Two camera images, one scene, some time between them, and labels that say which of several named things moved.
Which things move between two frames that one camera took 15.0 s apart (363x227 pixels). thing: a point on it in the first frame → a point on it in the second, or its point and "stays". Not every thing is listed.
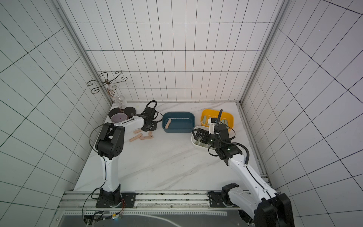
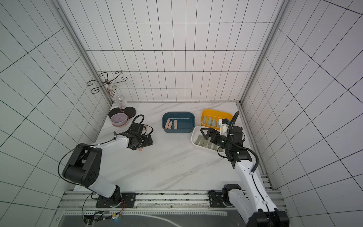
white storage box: (198, 143) stays
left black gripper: (153, 129) → (146, 143)
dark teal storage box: (178, 122) stays
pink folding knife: (168, 125) stays
